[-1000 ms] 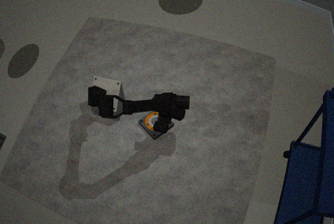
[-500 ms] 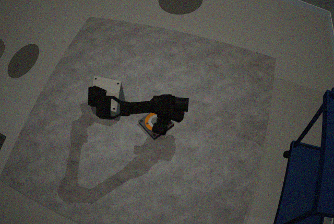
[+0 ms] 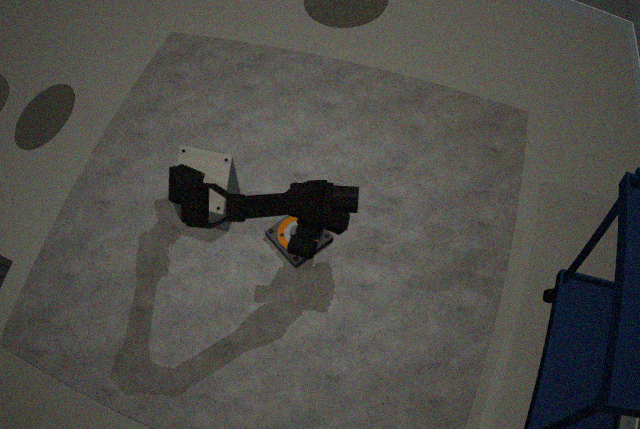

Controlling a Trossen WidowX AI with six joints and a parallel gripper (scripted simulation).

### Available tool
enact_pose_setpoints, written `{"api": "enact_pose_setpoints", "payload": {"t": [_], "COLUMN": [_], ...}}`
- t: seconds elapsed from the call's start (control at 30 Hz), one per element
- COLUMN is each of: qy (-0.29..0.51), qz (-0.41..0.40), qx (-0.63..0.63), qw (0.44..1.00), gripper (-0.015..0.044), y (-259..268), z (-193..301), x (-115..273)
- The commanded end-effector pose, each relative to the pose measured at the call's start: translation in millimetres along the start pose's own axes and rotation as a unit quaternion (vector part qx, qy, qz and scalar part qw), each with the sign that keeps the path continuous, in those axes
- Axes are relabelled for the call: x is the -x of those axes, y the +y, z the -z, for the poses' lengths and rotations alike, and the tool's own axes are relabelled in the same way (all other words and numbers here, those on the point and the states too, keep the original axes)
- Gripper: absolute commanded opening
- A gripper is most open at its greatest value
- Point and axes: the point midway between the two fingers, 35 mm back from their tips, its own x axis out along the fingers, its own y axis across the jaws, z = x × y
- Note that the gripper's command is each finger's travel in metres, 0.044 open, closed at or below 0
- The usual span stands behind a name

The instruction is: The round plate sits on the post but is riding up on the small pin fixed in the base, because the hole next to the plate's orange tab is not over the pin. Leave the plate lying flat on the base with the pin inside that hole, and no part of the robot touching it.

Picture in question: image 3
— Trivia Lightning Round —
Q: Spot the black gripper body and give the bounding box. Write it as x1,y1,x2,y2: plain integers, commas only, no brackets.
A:
287,218,321,259

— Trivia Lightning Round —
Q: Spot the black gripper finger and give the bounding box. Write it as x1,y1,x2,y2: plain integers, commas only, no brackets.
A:
295,224,322,240

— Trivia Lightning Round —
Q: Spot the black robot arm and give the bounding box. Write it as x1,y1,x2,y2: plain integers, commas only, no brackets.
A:
168,164,359,235

